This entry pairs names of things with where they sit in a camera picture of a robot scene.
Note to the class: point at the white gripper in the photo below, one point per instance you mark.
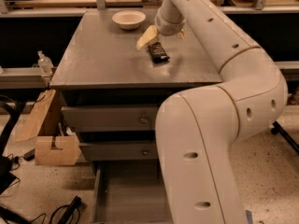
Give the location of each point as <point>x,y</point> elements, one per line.
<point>167,26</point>

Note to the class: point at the black rxbar chocolate wrapper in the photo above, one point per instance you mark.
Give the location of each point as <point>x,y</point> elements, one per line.
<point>157,53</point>

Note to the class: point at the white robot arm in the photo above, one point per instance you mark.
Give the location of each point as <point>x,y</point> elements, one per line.
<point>195,128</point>

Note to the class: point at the grey wooden drawer cabinet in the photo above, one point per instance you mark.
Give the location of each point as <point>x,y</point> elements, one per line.
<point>102,66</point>

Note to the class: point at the grey top drawer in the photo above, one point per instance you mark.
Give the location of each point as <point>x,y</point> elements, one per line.
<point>111,118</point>

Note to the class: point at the grey middle drawer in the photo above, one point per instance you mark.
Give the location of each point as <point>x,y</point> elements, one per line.
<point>119,151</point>

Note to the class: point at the grey open bottom drawer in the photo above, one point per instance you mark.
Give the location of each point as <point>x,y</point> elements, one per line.
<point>129,192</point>

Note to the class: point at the white paper bowl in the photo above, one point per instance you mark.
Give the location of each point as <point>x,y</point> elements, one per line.
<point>129,19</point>

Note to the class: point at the clear plastic bottle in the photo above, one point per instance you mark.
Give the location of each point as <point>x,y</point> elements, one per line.
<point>45,63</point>

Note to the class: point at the black stand leg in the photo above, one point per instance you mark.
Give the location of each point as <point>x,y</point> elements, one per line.
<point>277,128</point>

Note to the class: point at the brown cardboard box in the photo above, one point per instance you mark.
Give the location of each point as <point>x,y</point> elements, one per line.
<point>57,150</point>

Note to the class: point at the black power strip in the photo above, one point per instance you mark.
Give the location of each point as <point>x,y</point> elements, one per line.
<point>75,204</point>

